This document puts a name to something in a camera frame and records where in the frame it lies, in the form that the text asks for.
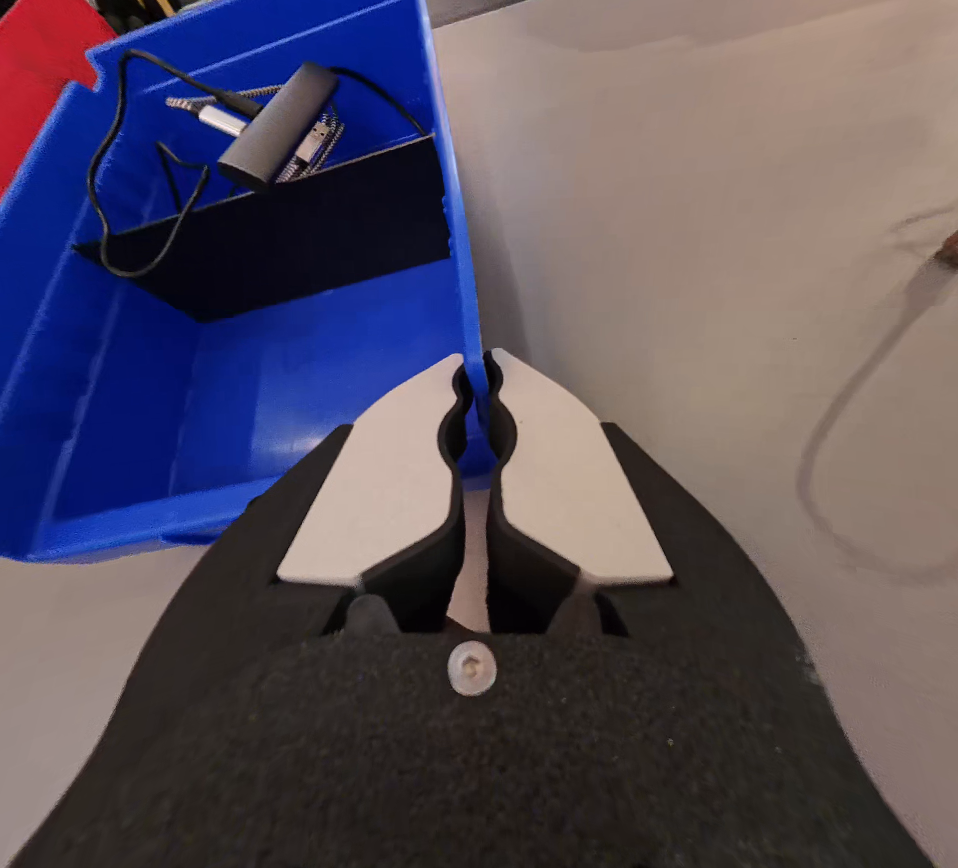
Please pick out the black bin divider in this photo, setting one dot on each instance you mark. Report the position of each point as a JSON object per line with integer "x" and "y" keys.
{"x": 299, "y": 239}

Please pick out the blue plastic bin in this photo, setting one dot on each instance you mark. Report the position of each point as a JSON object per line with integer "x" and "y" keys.
{"x": 224, "y": 396}

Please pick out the red plastic bin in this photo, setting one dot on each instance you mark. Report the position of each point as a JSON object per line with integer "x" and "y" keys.
{"x": 37, "y": 60}

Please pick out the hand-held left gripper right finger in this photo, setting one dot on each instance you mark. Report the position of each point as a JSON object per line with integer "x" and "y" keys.
{"x": 576, "y": 501}

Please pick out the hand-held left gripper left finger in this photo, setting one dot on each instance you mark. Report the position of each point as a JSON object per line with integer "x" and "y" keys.
{"x": 374, "y": 501}

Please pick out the dark grey usb hub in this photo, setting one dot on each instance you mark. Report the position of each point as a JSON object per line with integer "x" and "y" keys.
{"x": 277, "y": 127}

